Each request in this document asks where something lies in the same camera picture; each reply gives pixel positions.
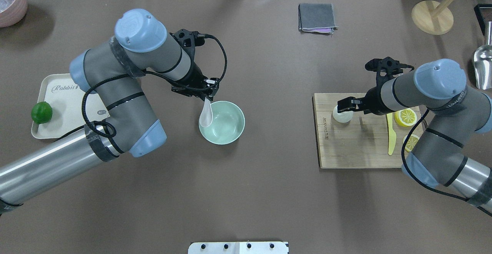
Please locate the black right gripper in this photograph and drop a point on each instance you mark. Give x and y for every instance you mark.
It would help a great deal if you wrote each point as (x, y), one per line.
(370, 100)

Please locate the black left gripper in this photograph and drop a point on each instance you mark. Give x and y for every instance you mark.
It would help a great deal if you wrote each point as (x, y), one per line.
(193, 78)

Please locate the white steamed bun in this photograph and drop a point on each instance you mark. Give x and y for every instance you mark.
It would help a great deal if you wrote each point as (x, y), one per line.
(342, 117)

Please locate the white ceramic spoon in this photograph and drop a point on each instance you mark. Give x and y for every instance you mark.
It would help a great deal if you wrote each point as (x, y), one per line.
(206, 115)

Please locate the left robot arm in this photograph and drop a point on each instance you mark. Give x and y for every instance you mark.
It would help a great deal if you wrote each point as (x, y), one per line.
(104, 110)

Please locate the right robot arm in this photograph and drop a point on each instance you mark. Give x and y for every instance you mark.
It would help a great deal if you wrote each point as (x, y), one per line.
(437, 161)

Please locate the mint green bowl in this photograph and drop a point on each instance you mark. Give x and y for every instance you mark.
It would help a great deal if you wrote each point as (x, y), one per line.
(228, 123)

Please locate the pink bowl with ice cubes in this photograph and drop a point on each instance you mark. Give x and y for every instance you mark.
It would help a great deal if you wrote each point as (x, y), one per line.
(12, 11)

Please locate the bamboo cutting board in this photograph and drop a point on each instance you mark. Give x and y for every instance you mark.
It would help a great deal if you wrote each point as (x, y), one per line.
(361, 143)

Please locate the yellow plastic knife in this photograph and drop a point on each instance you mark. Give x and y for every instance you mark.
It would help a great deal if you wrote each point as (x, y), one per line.
(391, 134)

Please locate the lemon slice near knife tip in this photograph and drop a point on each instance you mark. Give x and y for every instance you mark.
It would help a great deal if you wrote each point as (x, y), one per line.
(409, 142)

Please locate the grey folded cloth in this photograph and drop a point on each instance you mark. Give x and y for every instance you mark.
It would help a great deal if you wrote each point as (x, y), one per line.
(316, 18)

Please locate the wooden mug tree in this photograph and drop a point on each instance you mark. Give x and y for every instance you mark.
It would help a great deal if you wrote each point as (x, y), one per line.
(433, 17)

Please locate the metal scoop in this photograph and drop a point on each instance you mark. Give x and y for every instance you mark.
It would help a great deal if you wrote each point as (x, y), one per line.
(482, 61)

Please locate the cream rabbit tray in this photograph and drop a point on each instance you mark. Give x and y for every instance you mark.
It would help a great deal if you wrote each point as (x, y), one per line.
(64, 97)

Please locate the green lime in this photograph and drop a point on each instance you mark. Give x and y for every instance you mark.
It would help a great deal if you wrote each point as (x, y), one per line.
(41, 113)

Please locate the lemon half near handle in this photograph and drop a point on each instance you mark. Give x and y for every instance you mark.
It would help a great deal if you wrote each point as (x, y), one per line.
(406, 117)

